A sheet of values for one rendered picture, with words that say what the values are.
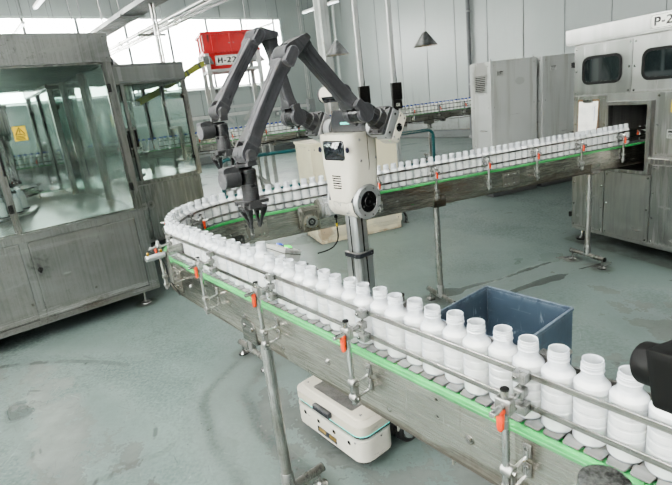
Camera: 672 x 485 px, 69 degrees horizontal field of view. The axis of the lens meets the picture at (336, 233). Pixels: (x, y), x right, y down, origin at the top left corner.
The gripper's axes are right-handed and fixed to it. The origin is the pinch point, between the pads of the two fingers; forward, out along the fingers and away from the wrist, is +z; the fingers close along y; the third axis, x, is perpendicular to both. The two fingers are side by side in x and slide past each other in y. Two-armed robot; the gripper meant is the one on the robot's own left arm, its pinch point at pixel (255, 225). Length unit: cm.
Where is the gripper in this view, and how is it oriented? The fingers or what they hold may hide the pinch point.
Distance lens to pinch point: 171.0
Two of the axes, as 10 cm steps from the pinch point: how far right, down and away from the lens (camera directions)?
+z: 1.0, 9.6, 2.6
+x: -6.3, -1.4, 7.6
